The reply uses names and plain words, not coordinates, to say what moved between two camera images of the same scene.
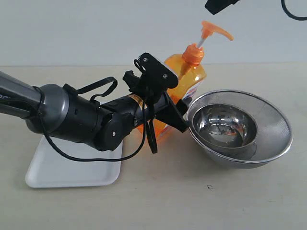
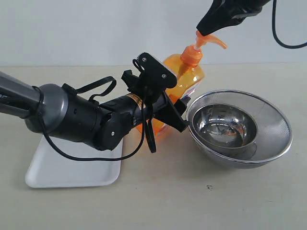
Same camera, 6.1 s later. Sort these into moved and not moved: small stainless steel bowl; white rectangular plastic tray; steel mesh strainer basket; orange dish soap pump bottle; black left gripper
Moved: orange dish soap pump bottle
Not moved: small stainless steel bowl; steel mesh strainer basket; white rectangular plastic tray; black left gripper
